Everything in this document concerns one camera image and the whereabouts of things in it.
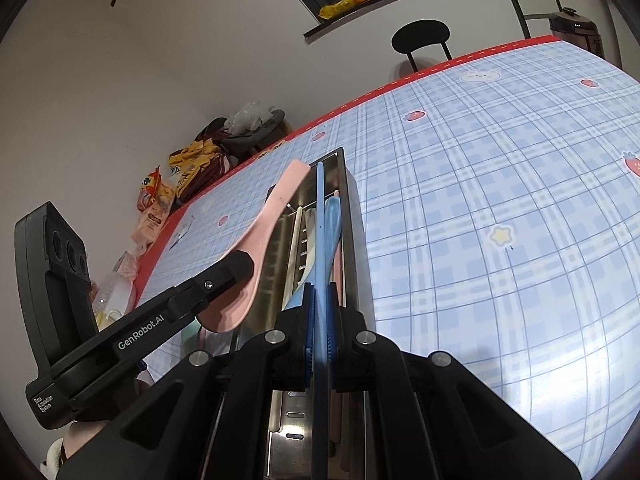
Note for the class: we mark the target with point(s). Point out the person's left hand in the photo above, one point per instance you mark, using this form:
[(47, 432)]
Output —
[(82, 437)]

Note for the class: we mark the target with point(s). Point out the pink spoon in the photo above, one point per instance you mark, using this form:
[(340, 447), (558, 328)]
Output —
[(260, 230)]

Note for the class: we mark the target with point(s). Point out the yellow printed garment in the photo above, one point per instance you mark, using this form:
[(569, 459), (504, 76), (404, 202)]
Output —
[(192, 157)]

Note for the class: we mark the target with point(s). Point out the metal utensil tray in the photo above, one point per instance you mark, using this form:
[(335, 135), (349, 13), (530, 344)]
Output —
[(357, 260)]

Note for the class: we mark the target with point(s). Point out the black chair frame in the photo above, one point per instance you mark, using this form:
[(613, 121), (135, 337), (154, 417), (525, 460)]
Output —
[(515, 5)]

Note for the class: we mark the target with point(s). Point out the clear plastic bag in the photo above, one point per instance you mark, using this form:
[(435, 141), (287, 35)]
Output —
[(250, 115)]

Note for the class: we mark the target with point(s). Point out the black round-back chair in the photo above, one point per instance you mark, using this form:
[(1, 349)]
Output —
[(420, 35)]

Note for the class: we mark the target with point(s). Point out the blue spoon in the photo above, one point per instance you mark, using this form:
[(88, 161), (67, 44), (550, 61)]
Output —
[(333, 230)]

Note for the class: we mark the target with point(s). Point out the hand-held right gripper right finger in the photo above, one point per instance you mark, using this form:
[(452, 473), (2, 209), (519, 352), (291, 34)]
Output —
[(331, 330)]

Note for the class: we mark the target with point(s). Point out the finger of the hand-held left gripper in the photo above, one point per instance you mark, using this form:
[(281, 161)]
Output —
[(215, 280)]

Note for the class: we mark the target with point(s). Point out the blue plaid table mat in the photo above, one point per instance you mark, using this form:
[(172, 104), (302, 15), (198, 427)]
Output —
[(475, 185)]

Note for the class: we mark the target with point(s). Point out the white paper tag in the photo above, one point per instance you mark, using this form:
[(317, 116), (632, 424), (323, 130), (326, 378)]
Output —
[(182, 230)]

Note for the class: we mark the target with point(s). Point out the cream printed cup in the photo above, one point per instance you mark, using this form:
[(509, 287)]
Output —
[(115, 300)]

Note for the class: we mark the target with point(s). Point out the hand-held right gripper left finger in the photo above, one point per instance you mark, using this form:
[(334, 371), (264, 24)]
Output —
[(309, 325)]

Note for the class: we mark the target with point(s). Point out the grey stool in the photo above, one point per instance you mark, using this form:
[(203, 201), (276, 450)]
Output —
[(255, 137)]

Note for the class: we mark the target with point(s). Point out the orange snack bag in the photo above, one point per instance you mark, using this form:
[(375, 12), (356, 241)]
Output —
[(150, 185)]

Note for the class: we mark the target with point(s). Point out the blue chopstick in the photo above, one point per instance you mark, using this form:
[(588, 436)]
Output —
[(320, 210)]

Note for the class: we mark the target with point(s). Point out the yellow snack packet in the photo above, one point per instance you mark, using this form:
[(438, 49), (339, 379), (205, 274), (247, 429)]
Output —
[(345, 5)]

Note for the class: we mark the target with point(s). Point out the rice cooker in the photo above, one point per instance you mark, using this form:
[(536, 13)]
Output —
[(575, 27)]

